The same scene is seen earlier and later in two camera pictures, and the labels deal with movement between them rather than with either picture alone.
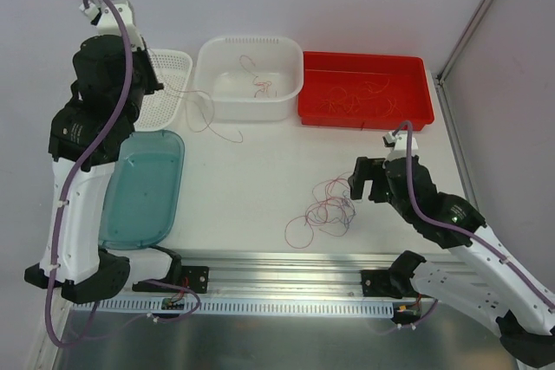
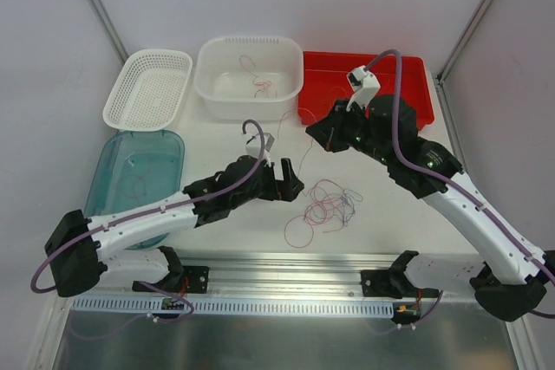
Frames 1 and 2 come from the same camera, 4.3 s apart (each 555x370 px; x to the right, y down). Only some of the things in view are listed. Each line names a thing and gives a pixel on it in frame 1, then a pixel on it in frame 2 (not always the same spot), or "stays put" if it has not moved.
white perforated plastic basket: (172, 68) stays put
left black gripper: (147, 70) -> (272, 183)
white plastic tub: (249, 78) stays put
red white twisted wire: (264, 84) stays put
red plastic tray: (364, 91) stays put
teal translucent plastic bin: (141, 204) stays put
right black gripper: (375, 177) -> (336, 126)
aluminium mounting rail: (280, 275) stays put
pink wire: (199, 111) -> (134, 197)
